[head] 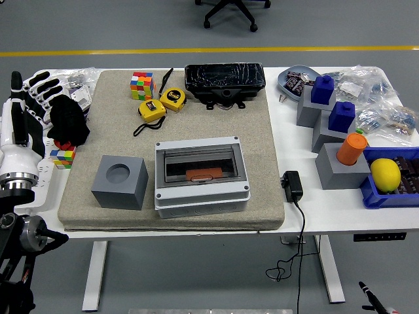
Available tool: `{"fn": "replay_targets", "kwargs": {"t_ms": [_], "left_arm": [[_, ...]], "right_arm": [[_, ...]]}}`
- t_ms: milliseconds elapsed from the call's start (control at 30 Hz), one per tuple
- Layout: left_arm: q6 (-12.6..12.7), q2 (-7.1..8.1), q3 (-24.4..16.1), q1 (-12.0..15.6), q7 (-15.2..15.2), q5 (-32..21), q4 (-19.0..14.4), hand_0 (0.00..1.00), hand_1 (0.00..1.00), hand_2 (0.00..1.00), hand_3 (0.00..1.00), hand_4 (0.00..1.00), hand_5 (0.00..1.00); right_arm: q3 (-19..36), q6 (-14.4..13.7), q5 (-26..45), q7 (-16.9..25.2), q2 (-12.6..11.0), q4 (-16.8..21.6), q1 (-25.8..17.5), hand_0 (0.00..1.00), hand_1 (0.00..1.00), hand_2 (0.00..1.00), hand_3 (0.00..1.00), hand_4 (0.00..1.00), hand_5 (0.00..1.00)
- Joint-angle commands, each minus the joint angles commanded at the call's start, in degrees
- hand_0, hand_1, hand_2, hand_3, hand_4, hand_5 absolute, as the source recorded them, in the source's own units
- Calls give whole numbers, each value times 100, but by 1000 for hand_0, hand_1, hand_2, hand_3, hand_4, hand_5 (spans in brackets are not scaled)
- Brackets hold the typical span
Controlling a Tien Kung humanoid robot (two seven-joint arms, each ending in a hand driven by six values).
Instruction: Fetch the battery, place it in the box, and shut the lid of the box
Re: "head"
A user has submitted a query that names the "grey block holder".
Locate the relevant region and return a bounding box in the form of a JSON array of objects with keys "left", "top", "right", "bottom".
[
  {"left": 311, "top": 109, "right": 357, "bottom": 154},
  {"left": 296, "top": 84, "right": 337, "bottom": 128}
]

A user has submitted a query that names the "dark patterned component packet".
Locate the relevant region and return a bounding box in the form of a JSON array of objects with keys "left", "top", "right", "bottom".
[{"left": 283, "top": 77, "right": 306, "bottom": 97}]

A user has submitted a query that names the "black adapter cord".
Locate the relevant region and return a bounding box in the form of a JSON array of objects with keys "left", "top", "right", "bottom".
[{"left": 264, "top": 198, "right": 323, "bottom": 314}]

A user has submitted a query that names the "blue block with knob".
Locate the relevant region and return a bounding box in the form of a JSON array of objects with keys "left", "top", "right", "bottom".
[
  {"left": 310, "top": 75, "right": 335, "bottom": 106},
  {"left": 328, "top": 101, "right": 357, "bottom": 134}
]

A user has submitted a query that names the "yellow tape measure round label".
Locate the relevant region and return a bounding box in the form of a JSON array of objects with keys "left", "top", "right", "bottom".
[{"left": 158, "top": 87, "right": 188, "bottom": 114}]

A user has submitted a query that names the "grey-brown mat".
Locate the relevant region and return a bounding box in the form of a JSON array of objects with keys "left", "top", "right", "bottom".
[{"left": 57, "top": 69, "right": 285, "bottom": 232}]

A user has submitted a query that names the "large colourful puzzle cube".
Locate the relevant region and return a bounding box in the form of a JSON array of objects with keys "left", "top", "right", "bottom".
[{"left": 130, "top": 71, "right": 156, "bottom": 101}]

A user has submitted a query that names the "black film-wrapped device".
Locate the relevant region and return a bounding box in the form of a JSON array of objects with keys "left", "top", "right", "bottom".
[{"left": 184, "top": 62, "right": 266, "bottom": 111}]

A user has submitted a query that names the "black office chair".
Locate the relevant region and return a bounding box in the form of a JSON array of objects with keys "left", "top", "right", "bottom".
[{"left": 195, "top": 0, "right": 272, "bottom": 33}]

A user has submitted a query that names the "black cloth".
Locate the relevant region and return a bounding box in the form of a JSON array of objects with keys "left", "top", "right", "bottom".
[{"left": 46, "top": 94, "right": 91, "bottom": 147}]

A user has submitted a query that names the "grey block with round hole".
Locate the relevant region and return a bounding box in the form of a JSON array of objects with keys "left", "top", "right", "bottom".
[
  {"left": 90, "top": 155, "right": 149, "bottom": 211},
  {"left": 315, "top": 143, "right": 371, "bottom": 190}
]

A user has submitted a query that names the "yellow lemon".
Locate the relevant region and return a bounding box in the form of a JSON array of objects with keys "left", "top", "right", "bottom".
[{"left": 370, "top": 158, "right": 402, "bottom": 193}]

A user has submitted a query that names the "white switch panel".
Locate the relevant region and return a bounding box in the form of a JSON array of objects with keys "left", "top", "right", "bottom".
[{"left": 67, "top": 84, "right": 92, "bottom": 114}]

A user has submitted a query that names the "blue plastic bin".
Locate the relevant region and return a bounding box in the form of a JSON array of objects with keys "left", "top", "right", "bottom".
[{"left": 359, "top": 146, "right": 419, "bottom": 209}]

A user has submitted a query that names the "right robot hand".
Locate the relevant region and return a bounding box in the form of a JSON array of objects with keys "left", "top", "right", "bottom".
[{"left": 358, "top": 280, "right": 400, "bottom": 314}]

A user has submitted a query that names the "blue-grey dish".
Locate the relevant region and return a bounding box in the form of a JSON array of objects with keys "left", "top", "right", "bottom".
[{"left": 277, "top": 65, "right": 323, "bottom": 103}]

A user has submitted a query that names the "grey junction box clear lid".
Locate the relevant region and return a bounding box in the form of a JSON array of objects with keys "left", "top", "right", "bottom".
[{"left": 154, "top": 135, "right": 251, "bottom": 219}]

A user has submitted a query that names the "black table control panel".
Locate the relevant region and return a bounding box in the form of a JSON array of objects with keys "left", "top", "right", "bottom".
[{"left": 353, "top": 232, "right": 408, "bottom": 243}]

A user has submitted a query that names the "orange cylinder battery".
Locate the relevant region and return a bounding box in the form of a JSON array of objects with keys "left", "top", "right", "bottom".
[
  {"left": 336, "top": 132, "right": 369, "bottom": 166},
  {"left": 185, "top": 167, "right": 223, "bottom": 182}
]

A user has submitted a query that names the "metal bracket under table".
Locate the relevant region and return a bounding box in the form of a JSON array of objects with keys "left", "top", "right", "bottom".
[{"left": 280, "top": 235, "right": 307, "bottom": 245}]

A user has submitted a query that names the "yellow tape measure black strap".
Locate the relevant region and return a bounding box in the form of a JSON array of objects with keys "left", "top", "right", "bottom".
[{"left": 133, "top": 99, "right": 168, "bottom": 137}]

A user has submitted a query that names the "white power strip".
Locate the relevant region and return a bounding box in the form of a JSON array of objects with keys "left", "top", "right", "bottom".
[{"left": 12, "top": 137, "right": 57, "bottom": 210}]

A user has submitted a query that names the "clear bag of parts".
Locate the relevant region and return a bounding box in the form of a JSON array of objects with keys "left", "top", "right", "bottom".
[
  {"left": 327, "top": 64, "right": 393, "bottom": 111},
  {"left": 355, "top": 97, "right": 410, "bottom": 135},
  {"left": 48, "top": 67, "right": 101, "bottom": 97},
  {"left": 386, "top": 106, "right": 419, "bottom": 147}
]

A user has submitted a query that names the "black power adapter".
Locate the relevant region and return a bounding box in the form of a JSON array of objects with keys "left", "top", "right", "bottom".
[{"left": 280, "top": 170, "right": 304, "bottom": 203}]

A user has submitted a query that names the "small colourful puzzle cube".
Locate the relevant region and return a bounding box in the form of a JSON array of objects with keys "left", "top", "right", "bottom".
[{"left": 49, "top": 146, "right": 77, "bottom": 170}]

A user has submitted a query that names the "white table leg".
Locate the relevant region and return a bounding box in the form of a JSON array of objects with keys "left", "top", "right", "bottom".
[
  {"left": 81, "top": 241, "right": 109, "bottom": 312},
  {"left": 314, "top": 234, "right": 346, "bottom": 304}
]

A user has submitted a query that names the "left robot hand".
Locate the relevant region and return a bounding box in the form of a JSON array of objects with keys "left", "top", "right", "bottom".
[{"left": 0, "top": 71, "right": 65, "bottom": 183}]

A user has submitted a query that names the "dark components pile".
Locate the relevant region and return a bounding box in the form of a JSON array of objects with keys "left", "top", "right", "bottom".
[{"left": 392, "top": 156, "right": 419, "bottom": 196}]

